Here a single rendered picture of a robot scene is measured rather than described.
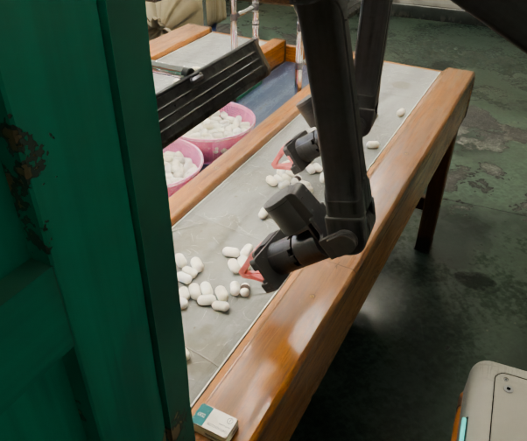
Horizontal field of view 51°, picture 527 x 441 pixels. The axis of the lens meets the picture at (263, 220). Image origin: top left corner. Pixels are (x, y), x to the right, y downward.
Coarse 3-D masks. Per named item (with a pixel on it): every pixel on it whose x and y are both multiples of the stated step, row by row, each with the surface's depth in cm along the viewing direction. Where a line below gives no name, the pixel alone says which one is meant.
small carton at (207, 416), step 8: (200, 408) 79; (208, 408) 79; (200, 416) 78; (208, 416) 78; (216, 416) 78; (224, 416) 78; (232, 416) 78; (200, 424) 77; (208, 424) 77; (216, 424) 77; (224, 424) 77; (232, 424) 77; (200, 432) 78; (208, 432) 77; (216, 432) 76; (224, 432) 76; (232, 432) 77; (216, 440) 77; (224, 440) 76
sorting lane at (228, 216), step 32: (384, 64) 207; (384, 96) 182; (416, 96) 183; (288, 128) 163; (384, 128) 163; (256, 160) 147; (320, 160) 147; (224, 192) 134; (256, 192) 134; (320, 192) 134; (192, 224) 123; (224, 224) 123; (256, 224) 124; (192, 256) 114; (224, 256) 114; (256, 288) 106; (192, 320) 99; (224, 320) 99; (256, 320) 100; (192, 352) 93; (224, 352) 93; (192, 384) 88
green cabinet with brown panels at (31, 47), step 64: (0, 0) 20; (64, 0) 22; (128, 0) 25; (0, 64) 21; (64, 64) 23; (128, 64) 26; (0, 128) 22; (64, 128) 24; (128, 128) 28; (0, 192) 24; (64, 192) 25; (128, 192) 30; (0, 256) 25; (64, 256) 27; (128, 256) 31; (0, 320) 24; (64, 320) 28; (128, 320) 33; (0, 384) 25; (64, 384) 32; (128, 384) 35
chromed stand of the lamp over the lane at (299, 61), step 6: (300, 36) 171; (300, 42) 172; (300, 48) 173; (300, 54) 174; (300, 60) 176; (300, 66) 177; (300, 72) 178; (300, 78) 179; (300, 84) 180; (294, 90) 182
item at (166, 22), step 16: (176, 0) 387; (192, 0) 387; (208, 0) 395; (224, 0) 419; (160, 16) 391; (176, 16) 389; (192, 16) 391; (208, 16) 401; (224, 16) 424; (160, 32) 393
